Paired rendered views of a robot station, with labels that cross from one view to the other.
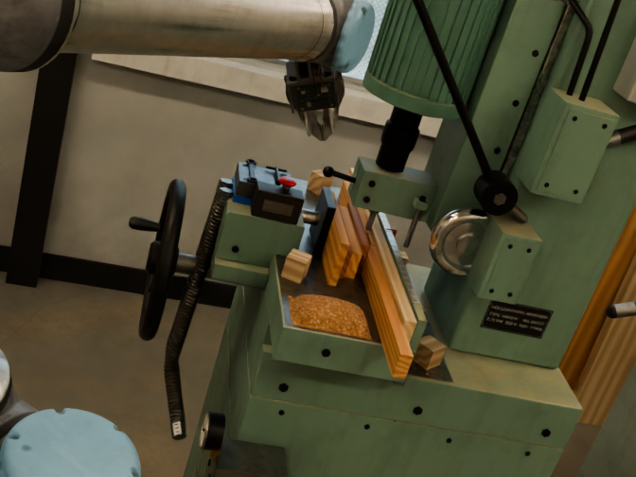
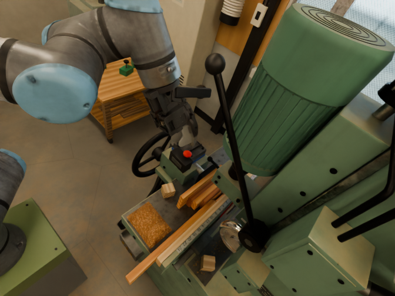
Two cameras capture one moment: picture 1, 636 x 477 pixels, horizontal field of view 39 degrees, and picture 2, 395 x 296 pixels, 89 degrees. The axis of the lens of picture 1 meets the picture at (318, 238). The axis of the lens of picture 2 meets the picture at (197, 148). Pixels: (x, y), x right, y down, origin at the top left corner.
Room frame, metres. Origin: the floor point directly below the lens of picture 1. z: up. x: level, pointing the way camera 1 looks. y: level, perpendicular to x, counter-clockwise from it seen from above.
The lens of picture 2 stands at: (1.09, -0.25, 1.56)
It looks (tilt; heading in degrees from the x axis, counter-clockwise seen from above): 47 degrees down; 43
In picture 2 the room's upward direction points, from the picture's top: 21 degrees clockwise
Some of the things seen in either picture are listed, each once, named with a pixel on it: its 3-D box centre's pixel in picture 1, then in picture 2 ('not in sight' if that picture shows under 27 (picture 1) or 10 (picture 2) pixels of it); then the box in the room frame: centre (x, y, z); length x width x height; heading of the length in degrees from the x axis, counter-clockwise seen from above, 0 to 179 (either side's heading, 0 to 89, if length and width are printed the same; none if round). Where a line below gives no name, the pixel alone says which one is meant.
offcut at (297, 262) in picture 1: (296, 265); (167, 190); (1.31, 0.02, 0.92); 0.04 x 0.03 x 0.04; 172
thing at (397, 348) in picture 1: (368, 262); (207, 207); (1.41, -0.10, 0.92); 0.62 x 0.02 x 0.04; 14
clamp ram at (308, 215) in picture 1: (306, 216); (200, 170); (1.45, 0.03, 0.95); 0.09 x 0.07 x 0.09; 14
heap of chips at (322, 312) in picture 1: (331, 309); (149, 222); (1.22, -0.05, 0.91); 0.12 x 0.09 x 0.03; 104
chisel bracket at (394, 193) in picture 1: (392, 193); (234, 185); (1.48, -0.10, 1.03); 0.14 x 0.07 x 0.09; 104
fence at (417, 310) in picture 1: (384, 244); (227, 202); (1.49, -0.12, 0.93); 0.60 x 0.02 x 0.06; 14
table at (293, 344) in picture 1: (297, 256); (196, 182); (1.45, 0.02, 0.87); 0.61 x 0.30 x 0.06; 14
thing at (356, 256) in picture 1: (345, 239); (211, 189); (1.46, -0.05, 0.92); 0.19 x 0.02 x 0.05; 14
